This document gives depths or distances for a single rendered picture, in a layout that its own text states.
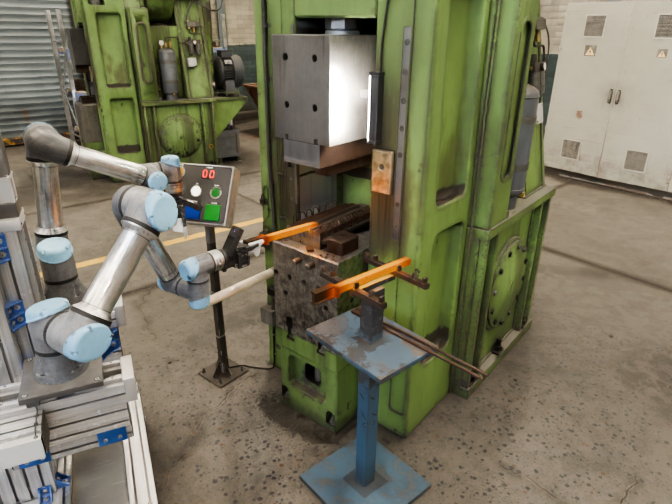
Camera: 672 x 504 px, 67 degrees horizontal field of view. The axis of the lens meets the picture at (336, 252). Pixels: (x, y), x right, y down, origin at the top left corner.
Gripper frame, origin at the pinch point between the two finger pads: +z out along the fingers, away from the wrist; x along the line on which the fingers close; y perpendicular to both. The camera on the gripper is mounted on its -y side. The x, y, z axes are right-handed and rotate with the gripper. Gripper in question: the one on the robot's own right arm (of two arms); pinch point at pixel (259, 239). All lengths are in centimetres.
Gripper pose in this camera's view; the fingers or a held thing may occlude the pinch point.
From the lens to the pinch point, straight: 201.1
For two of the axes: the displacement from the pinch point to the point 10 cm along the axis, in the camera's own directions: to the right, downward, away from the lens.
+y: -0.3, 9.3, 3.7
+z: 6.3, -2.7, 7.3
